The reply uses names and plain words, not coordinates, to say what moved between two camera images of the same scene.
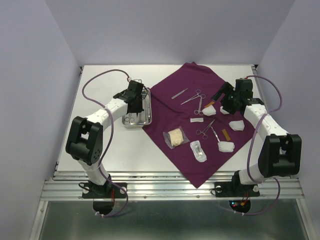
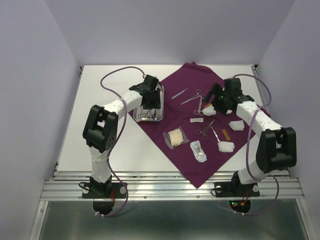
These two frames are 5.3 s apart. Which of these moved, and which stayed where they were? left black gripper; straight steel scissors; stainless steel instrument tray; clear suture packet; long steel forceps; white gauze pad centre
Moved: straight steel scissors; stainless steel instrument tray; left black gripper
Stayed: long steel forceps; white gauze pad centre; clear suture packet
